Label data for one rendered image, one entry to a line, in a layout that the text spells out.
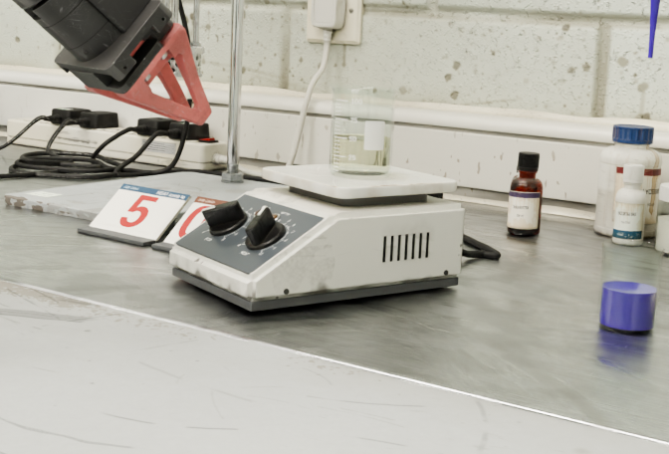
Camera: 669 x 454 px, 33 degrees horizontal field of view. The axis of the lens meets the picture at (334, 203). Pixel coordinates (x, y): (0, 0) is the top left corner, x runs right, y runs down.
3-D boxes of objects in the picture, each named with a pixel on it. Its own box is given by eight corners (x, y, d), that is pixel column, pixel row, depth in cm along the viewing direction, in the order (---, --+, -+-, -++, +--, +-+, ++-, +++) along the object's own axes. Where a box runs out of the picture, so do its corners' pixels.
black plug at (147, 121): (146, 137, 152) (147, 121, 152) (123, 134, 155) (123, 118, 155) (181, 134, 158) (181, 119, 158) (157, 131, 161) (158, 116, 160)
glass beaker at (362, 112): (406, 181, 90) (412, 81, 89) (365, 187, 86) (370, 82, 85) (347, 172, 94) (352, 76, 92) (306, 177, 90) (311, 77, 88)
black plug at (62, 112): (58, 125, 162) (58, 111, 162) (37, 123, 164) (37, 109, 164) (94, 123, 168) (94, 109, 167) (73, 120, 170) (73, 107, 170)
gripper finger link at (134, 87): (201, 80, 91) (119, 1, 86) (246, 87, 85) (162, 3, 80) (151, 145, 89) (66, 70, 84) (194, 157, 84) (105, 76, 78)
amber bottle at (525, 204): (512, 228, 118) (518, 149, 117) (544, 232, 117) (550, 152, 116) (502, 233, 115) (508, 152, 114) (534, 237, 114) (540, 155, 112)
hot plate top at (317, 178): (339, 199, 82) (339, 187, 82) (256, 176, 92) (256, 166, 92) (462, 191, 89) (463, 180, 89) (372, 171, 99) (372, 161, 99)
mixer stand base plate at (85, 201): (135, 229, 109) (135, 218, 108) (-1, 203, 120) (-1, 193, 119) (313, 197, 133) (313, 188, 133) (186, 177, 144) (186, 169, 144)
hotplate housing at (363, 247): (249, 318, 79) (253, 206, 77) (166, 278, 89) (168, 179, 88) (484, 287, 91) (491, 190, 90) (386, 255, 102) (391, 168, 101)
